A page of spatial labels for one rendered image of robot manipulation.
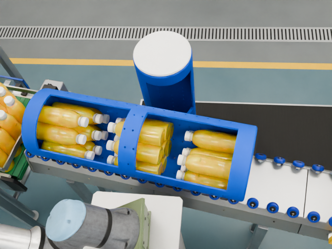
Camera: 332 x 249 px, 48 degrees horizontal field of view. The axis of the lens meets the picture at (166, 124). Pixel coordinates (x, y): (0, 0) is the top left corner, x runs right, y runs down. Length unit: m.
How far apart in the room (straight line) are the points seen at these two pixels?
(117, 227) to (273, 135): 1.66
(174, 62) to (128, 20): 1.78
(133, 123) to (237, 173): 0.41
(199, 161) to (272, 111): 1.38
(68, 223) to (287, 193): 0.89
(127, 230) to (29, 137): 0.61
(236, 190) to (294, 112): 1.44
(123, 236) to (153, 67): 0.88
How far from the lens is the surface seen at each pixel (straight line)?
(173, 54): 1.79
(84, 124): 1.48
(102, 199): 1.36
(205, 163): 1.36
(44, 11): 3.86
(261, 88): 2.95
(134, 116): 1.38
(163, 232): 1.28
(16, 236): 1.15
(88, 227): 1.08
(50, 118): 1.53
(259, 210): 1.54
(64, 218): 1.07
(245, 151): 1.29
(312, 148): 2.58
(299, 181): 1.61
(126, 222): 1.13
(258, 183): 1.58
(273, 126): 2.61
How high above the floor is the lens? 2.39
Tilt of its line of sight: 59 degrees down
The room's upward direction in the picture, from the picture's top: 11 degrees counter-clockwise
